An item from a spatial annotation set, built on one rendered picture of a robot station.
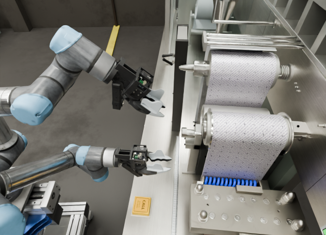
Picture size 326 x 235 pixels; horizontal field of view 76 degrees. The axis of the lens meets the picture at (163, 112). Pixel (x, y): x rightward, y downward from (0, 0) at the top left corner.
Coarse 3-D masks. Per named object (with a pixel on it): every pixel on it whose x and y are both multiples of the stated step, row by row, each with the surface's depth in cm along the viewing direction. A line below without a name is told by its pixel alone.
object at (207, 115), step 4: (208, 112) 73; (204, 116) 77; (208, 116) 70; (208, 120) 69; (208, 124) 68; (208, 128) 68; (288, 128) 67; (208, 132) 68; (288, 132) 67; (208, 136) 69; (288, 136) 67; (204, 140) 74; (208, 140) 69; (204, 144) 73
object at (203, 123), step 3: (204, 120) 72; (201, 123) 77; (204, 123) 71; (201, 126) 76; (204, 126) 70; (201, 129) 76; (204, 129) 70; (204, 132) 70; (204, 135) 71; (204, 138) 73
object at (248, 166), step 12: (216, 156) 75; (228, 156) 74; (240, 156) 73; (252, 156) 73; (264, 156) 72; (276, 156) 71; (204, 168) 81; (216, 168) 80; (228, 168) 79; (240, 168) 79; (252, 168) 78; (264, 168) 77; (252, 180) 84
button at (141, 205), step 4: (136, 196) 90; (136, 200) 88; (140, 200) 88; (144, 200) 88; (148, 200) 88; (136, 204) 87; (140, 204) 87; (144, 204) 87; (148, 204) 87; (132, 208) 86; (136, 208) 86; (140, 208) 86; (144, 208) 86; (148, 208) 86; (132, 212) 85; (136, 212) 85; (140, 212) 85; (144, 212) 85; (148, 212) 85
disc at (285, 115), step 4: (280, 112) 73; (284, 112) 71; (284, 116) 70; (288, 116) 68; (288, 120) 68; (288, 124) 68; (292, 124) 66; (292, 128) 65; (292, 132) 65; (292, 136) 65; (288, 140) 67; (292, 140) 65; (288, 144) 67; (284, 148) 69; (288, 148) 67; (280, 152) 71; (284, 152) 69
